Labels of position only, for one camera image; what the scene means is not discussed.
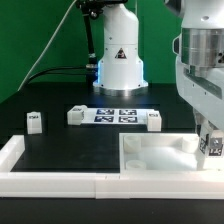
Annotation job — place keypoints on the white U-shaped fence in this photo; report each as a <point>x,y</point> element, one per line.
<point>125,185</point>

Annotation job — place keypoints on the white square tabletop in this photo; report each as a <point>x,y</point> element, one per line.
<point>158,152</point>

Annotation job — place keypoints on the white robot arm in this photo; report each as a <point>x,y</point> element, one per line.
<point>199,65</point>

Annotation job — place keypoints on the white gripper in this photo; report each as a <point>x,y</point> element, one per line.
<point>207,97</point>

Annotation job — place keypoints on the tag marker sheet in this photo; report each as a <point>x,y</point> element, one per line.
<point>115,116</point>

